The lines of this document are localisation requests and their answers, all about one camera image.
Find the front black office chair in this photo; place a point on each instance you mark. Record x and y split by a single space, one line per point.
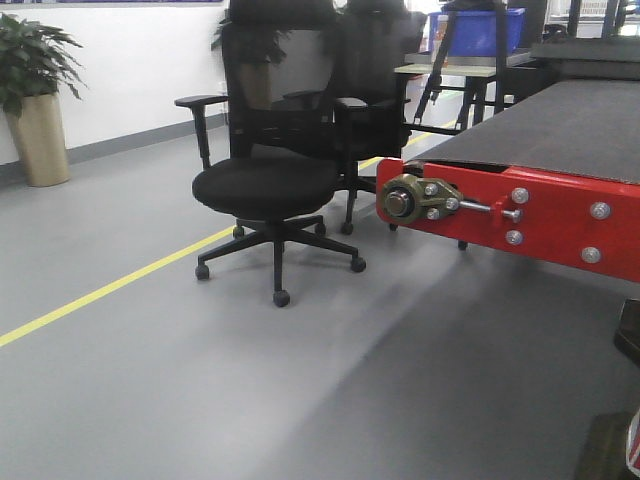
267 146

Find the potted green plant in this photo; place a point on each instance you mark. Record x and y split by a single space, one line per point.
35 64

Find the black office chair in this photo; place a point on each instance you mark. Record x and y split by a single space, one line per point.
267 146
365 100

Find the rear black office chair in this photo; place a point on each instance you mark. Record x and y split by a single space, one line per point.
365 100

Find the far table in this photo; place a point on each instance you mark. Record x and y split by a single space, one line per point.
480 81

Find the black conveyor belt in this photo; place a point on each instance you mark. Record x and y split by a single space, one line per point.
587 128

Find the blue bin on far table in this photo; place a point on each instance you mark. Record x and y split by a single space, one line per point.
475 33

